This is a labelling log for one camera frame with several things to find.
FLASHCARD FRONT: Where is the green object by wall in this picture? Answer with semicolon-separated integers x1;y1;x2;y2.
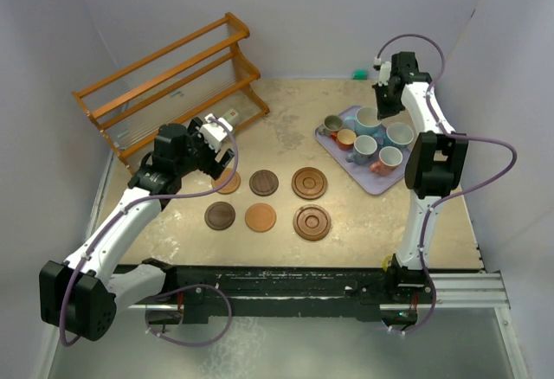
352;69;369;80

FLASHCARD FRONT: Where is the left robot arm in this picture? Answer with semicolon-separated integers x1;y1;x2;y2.
39;115;239;347

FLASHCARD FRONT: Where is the purple cable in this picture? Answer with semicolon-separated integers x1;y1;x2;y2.
376;35;519;339
58;117;238;347

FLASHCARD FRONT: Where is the green staples box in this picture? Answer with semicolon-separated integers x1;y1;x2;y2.
222;109;240;127

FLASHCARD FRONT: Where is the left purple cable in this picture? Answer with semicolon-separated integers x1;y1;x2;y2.
58;117;238;347

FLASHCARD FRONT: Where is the ringed brown coaster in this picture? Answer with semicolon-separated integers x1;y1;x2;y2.
291;167;328;200
293;205;332;241

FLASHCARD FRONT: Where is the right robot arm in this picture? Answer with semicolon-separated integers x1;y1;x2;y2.
373;52;468;302

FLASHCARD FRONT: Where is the light wooden coaster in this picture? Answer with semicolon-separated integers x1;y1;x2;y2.
211;168;241;195
245;202;277;233

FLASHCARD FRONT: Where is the orange wooden three-tier shelf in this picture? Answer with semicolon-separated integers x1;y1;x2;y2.
73;12;270;172

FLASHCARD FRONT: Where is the pink mug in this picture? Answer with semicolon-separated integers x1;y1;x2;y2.
370;146;403;177

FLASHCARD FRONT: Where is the dark walnut coaster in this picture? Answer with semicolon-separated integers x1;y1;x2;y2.
249;170;279;196
204;202;235;230

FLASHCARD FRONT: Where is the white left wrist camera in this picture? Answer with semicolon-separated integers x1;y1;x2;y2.
200;113;234;152

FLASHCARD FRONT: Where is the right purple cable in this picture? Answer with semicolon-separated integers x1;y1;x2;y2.
376;35;519;339

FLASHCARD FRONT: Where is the large light blue mug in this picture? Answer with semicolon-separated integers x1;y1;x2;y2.
343;106;382;137

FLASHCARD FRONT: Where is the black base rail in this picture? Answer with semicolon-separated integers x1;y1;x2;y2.
145;265;436;324

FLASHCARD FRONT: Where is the teal patterned mug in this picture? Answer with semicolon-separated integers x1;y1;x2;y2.
383;122;415;150

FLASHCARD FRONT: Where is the orange cup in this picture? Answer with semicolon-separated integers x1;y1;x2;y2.
330;128;357;151

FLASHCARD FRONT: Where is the yellow tape roll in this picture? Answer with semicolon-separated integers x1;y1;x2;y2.
382;255;393;272

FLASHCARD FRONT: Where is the blue mug on tray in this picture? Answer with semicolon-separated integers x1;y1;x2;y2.
345;135;378;165

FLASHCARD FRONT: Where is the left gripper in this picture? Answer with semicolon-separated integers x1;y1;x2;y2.
175;119;232;178

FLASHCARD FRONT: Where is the lavender tray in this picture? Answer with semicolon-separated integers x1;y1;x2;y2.
314;106;411;195

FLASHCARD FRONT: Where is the small grey green cup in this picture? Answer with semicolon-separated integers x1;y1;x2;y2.
317;115;344;137

